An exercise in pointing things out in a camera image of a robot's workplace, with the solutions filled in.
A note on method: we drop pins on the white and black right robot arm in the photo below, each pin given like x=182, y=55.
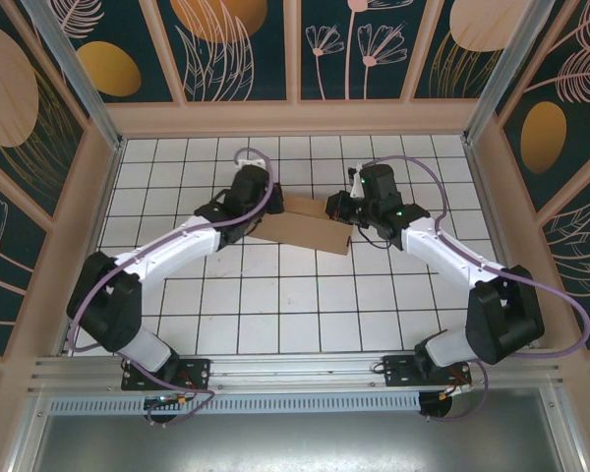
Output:
x=447, y=255

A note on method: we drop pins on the aluminium corner post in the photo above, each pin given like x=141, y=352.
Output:
x=86, y=78
x=498, y=74

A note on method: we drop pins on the yellow power connector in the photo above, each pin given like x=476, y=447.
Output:
x=182, y=403
x=445, y=395

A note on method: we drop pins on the aluminium mounting rail beam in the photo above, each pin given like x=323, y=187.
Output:
x=295, y=369

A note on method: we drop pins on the aluminium left corner post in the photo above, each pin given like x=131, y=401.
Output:
x=86, y=78

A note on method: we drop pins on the grey metal sheet panel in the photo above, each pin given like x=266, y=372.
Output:
x=295, y=442

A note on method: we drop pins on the brown cardboard box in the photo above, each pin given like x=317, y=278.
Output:
x=305, y=231

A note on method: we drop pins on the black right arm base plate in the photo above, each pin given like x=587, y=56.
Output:
x=398, y=373

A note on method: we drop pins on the aluminium left table edge rail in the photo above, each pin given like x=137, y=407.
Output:
x=107, y=196

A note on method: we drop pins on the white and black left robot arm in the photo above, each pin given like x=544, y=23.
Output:
x=177, y=248

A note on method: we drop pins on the small green circuit board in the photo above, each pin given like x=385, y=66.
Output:
x=162, y=399

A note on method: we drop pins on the aluminium right corner post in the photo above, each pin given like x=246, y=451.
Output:
x=498, y=74

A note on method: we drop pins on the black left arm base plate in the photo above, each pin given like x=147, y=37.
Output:
x=196, y=371

